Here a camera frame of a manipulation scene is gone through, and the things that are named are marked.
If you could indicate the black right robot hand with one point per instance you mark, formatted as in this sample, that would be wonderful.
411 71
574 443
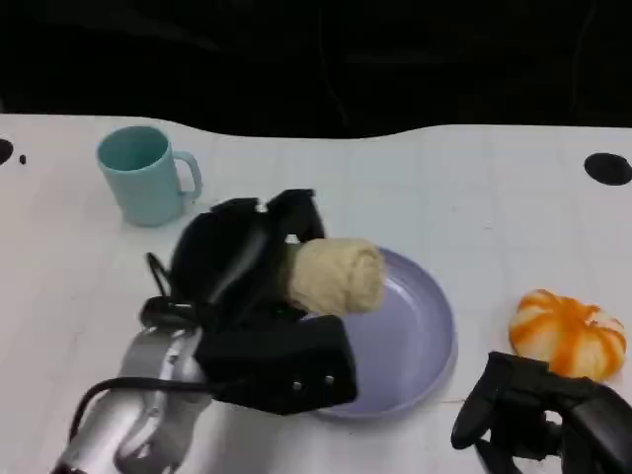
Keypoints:
528 400

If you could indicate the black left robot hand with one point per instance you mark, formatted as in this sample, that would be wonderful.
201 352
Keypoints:
222 252

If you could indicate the beige towel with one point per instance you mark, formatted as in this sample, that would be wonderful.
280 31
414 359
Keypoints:
340 276

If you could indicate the pale green mug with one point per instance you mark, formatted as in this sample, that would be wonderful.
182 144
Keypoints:
143 187

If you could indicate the large black table grommet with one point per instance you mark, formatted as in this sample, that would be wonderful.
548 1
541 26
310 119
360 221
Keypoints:
607 170

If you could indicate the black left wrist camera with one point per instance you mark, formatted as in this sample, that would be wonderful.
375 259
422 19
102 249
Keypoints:
281 360

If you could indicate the orange and white bread roll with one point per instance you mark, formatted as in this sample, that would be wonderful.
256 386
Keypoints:
568 331

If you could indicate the lilac plate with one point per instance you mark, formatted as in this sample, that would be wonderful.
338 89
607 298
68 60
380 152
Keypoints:
410 336

